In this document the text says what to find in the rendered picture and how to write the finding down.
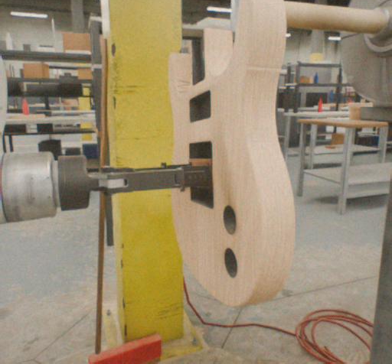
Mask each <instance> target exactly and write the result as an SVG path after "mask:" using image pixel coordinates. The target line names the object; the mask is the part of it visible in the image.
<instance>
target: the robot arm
mask: <svg viewBox="0 0 392 364"><path fill-rule="evenodd" d="M6 110H7V77H6V70H5V66H4V64H3V61H2V57H1V55H0V224H5V223H10V222H20V221H24V220H33V219H42V218H54V217H55V215H56V213H57V208H58V207H60V208H61V211H71V210H86V209H88V208H89V206H90V191H102V192H103V195H114V194H117V193H131V192H133V191H144V190H167V189H180V192H184V191H185V188H186V187H196V186H205V185H211V166H210V165H201V166H192V164H177V165H166V162H161V167H158V166H155V167H143V168H132V167H107V166H104V167H101V171H100V172H90V173H88V163H87V157H86V156H83V155H75V156H59V157H58V161H55V160H54V156H53V154H52V152H50V151H33V152H16V151H14V152H10V153H4V151H3V145H2V137H3V130H4V127H5V120H6Z"/></svg>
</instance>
